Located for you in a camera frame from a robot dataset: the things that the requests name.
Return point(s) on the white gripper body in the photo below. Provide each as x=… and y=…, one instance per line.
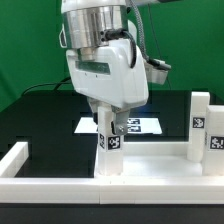
x=109, y=78

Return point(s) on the fiducial marker sheet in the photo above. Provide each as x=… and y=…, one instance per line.
x=86, y=125

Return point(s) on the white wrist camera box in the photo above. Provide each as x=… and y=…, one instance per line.
x=157, y=73

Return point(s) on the white U-shaped obstacle fence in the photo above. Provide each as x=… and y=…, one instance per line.
x=101, y=189

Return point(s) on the white square desk top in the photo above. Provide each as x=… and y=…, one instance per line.
x=158, y=160

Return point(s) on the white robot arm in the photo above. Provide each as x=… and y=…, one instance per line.
x=90, y=24

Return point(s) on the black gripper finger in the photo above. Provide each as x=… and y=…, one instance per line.
x=119, y=122
x=93, y=103

